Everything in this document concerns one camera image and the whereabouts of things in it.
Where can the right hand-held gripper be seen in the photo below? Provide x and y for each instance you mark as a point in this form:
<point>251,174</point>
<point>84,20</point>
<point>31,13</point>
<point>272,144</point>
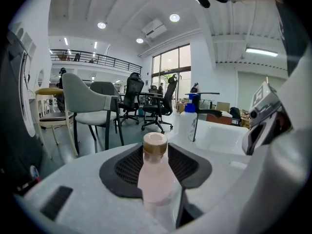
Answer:
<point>268,108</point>

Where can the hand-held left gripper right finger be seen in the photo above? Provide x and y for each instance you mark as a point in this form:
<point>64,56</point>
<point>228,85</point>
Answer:
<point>219,194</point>

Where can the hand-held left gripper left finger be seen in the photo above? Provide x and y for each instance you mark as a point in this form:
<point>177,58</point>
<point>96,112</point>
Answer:
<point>92,199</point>

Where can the pink soap bottle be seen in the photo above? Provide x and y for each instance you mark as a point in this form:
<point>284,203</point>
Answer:
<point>156,177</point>

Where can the black basin faucet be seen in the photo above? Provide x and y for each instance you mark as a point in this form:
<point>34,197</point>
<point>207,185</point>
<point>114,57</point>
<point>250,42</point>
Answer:
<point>196,123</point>

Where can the soap bottle with blue pump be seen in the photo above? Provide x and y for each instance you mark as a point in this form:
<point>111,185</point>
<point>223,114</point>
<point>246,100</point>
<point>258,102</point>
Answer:
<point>186,125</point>

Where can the cardboard box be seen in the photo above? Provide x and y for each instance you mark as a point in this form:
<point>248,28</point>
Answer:
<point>223,106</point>

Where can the cream wooden chair brown seat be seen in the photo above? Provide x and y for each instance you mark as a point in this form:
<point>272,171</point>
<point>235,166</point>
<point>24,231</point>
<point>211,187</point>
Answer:
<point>52,117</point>

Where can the grey upholstered chair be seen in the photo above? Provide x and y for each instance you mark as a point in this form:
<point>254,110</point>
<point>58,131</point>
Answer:
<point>83,99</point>

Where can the black office chair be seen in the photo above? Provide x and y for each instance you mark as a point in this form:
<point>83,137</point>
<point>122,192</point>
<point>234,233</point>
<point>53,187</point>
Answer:
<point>132,91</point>
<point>165,106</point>

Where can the long ceiling strip light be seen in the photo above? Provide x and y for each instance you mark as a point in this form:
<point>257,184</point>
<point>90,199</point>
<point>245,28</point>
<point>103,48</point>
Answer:
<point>262,52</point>

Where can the dark grey chair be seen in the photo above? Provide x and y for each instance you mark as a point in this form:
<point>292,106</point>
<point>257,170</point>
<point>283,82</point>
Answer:
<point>102,89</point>

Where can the large black appliance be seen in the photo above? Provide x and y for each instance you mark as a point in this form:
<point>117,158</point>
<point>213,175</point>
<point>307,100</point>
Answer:
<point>14,121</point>

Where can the glass entrance door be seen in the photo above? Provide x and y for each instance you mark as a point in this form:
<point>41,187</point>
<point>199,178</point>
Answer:
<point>171,62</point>

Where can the black balcony railing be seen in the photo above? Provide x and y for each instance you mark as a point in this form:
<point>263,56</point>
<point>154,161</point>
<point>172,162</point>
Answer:
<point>102,60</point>

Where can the round ceiling light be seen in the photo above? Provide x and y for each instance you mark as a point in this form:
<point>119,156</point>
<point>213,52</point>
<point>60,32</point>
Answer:
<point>101,25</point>
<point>174,17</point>
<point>139,40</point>

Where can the ceiling air conditioner unit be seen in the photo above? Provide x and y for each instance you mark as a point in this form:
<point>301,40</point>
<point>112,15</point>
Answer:
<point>154,28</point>

